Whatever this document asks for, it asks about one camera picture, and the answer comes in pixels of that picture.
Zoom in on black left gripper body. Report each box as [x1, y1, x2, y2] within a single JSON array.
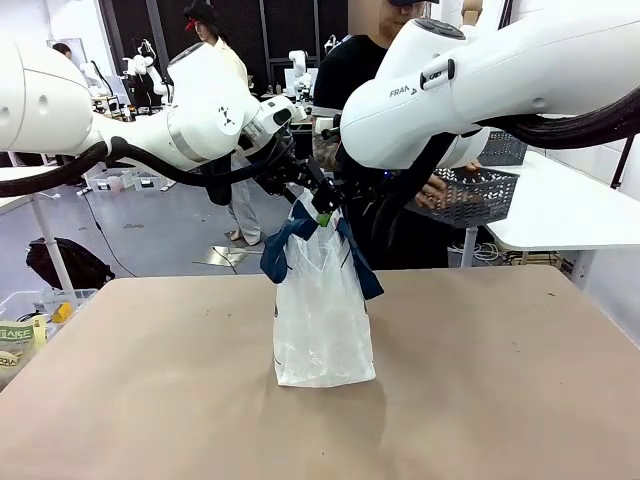
[[252, 132, 322, 200]]

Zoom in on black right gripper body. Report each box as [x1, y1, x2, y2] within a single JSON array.
[[335, 164, 397, 202]]

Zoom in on white bag with navy handles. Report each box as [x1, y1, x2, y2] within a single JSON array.
[[259, 192, 385, 389]]

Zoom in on grey plastic basket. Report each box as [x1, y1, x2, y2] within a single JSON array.
[[404, 166, 522, 229]]

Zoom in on tattooed right forearm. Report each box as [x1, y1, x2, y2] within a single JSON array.
[[312, 128, 343, 172]]

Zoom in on person's right hand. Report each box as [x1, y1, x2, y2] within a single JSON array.
[[413, 177, 450, 210]]

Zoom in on small white background robot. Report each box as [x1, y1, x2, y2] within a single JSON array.
[[287, 48, 320, 102]]

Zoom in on metal sheet on floor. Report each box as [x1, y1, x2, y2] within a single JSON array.
[[192, 244, 247, 276]]

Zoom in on person in black shirt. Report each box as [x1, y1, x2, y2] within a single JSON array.
[[310, 0, 454, 271]]

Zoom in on mannequin with cream jacket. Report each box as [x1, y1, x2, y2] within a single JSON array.
[[181, 0, 264, 247]]

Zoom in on dark mesh basket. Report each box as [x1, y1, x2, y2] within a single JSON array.
[[480, 129, 529, 167]]

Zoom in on white storage crates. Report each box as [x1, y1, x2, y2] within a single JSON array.
[[82, 166, 177, 194]]

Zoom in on white side table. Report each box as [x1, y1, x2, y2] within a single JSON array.
[[459, 148, 640, 289]]

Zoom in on black backpack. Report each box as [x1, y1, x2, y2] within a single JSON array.
[[25, 236, 117, 292]]

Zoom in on white table with slanted leg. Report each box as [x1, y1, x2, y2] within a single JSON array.
[[0, 164, 77, 292]]

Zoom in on clear plastic bin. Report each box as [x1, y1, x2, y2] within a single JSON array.
[[0, 287, 99, 344]]

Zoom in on yellow green snack package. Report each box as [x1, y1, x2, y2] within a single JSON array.
[[0, 316, 49, 359]]

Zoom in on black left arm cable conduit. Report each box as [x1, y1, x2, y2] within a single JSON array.
[[0, 135, 281, 207]]

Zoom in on white cables on floor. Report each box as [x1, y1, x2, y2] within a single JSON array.
[[448, 241, 502, 265]]

